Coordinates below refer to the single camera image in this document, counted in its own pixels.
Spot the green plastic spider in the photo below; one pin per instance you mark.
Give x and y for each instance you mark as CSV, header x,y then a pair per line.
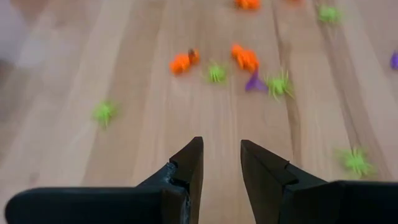
x,y
356,161
279,85
216,73
104,112
328,14

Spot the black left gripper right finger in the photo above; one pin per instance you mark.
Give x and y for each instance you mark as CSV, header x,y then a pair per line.
x,y
267,189

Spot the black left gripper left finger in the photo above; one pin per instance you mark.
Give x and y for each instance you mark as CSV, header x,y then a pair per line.
x,y
183,189

